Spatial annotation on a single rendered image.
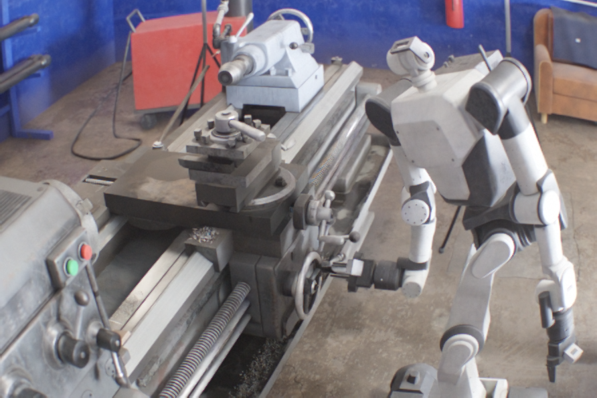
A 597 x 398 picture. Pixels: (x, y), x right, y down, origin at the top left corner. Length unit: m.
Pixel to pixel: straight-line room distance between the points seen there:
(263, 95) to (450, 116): 1.45
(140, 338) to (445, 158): 0.82
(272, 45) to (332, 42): 3.43
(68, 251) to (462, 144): 0.84
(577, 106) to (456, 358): 3.59
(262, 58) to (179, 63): 2.28
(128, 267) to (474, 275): 1.04
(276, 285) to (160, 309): 0.40
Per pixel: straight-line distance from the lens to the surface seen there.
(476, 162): 1.47
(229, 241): 1.91
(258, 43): 2.59
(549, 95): 5.06
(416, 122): 1.48
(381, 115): 1.68
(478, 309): 1.77
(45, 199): 1.20
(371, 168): 3.26
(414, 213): 1.79
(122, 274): 2.05
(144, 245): 2.17
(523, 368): 2.70
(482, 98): 1.34
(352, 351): 2.76
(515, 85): 1.37
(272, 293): 1.92
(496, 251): 1.61
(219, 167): 1.77
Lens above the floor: 1.85
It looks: 27 degrees down
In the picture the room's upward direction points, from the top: 3 degrees counter-clockwise
